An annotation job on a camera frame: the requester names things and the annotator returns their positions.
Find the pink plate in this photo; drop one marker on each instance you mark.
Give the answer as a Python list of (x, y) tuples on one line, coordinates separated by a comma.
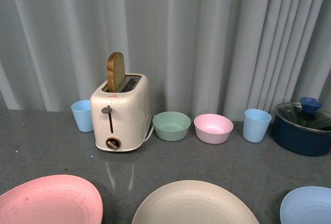
[(53, 199)]

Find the light blue plate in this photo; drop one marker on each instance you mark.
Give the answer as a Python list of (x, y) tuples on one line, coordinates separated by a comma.
[(310, 204)]

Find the green bowl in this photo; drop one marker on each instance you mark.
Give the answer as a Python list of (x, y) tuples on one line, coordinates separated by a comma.
[(171, 126)]

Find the cream white toaster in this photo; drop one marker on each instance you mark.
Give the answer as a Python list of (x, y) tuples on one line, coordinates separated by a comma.
[(121, 119)]

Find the pink bowl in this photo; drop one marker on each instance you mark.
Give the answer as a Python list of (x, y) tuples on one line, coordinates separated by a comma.
[(213, 128)]

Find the brown bread slice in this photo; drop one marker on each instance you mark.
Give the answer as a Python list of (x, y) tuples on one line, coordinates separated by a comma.
[(115, 71)]

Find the light blue cup left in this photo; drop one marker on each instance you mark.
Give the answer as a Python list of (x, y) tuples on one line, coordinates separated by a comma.
[(82, 114)]

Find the light blue cup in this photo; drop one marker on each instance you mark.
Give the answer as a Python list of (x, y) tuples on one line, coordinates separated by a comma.
[(256, 123), (82, 114)]

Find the light blue cup right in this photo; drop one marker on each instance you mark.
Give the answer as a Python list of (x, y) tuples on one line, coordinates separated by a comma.
[(256, 123)]

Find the beige plate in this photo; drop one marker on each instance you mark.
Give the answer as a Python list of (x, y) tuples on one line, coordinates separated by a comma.
[(193, 202)]

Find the glass lid blue knob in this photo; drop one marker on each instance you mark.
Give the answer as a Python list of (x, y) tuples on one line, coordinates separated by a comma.
[(294, 114)]

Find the dark blue pot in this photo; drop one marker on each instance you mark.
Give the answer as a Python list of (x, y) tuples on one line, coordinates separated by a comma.
[(299, 141)]

